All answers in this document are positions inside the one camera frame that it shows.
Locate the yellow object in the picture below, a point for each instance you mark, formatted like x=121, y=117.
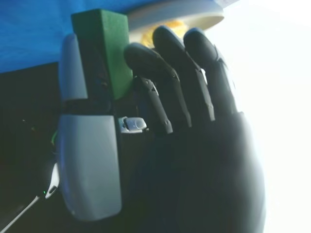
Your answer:
x=175, y=25

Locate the green block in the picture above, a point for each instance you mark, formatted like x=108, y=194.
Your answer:
x=114, y=48

